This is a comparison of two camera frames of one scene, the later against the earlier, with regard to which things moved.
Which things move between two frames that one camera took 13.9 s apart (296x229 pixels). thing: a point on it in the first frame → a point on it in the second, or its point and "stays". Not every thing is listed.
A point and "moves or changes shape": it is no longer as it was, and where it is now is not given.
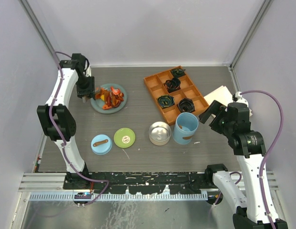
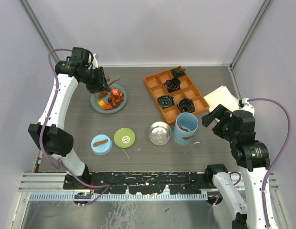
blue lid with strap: x=101 y=144 stays
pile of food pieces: x=112 y=97 moves or changes shape
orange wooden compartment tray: x=174 y=93 stays
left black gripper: x=83 y=93 → x=101 y=85
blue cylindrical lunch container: x=185 y=125 stays
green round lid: x=124 y=138 stays
